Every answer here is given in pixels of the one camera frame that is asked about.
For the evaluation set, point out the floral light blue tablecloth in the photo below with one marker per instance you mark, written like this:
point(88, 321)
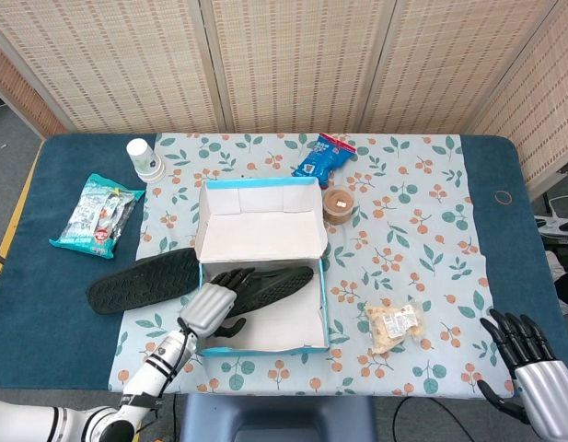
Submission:
point(426, 230)

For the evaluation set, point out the open blue shoe box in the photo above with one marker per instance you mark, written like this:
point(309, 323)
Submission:
point(265, 230)

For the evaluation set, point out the clear tub with brown snack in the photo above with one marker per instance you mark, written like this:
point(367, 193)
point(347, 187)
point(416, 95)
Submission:
point(339, 205)

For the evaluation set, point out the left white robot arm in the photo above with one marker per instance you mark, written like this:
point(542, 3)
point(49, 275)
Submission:
point(164, 364)

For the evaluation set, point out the blue snack bag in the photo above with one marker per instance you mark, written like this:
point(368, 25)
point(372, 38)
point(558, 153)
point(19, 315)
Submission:
point(320, 161)

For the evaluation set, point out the woven bamboo folding screen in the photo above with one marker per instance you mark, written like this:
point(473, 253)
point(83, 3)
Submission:
point(288, 60)

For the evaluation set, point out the teal snack package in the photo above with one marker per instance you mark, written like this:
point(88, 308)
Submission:
point(97, 216)

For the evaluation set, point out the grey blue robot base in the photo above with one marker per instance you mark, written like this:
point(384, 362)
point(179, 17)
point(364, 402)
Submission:
point(302, 414)

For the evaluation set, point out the floral paper cup stack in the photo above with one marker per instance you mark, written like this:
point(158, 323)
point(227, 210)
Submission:
point(141, 159)

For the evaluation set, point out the black slipper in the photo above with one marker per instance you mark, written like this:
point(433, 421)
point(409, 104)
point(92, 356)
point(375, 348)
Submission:
point(141, 281)
point(279, 283)

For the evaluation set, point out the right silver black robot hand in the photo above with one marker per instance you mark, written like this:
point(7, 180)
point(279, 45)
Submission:
point(546, 391)

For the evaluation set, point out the white chair base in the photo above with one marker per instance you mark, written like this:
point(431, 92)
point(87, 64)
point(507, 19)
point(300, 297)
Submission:
point(557, 224)

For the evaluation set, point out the tan rubber band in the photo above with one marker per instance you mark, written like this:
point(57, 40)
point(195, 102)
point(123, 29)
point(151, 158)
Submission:
point(495, 197)

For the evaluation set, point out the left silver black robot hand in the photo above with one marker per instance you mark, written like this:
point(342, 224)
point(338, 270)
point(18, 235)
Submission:
point(207, 308)

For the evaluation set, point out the dark blue table cover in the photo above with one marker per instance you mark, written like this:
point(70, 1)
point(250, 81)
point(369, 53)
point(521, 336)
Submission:
point(58, 331)

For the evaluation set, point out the clear bag of pale snacks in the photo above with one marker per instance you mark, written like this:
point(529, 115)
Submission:
point(391, 327)

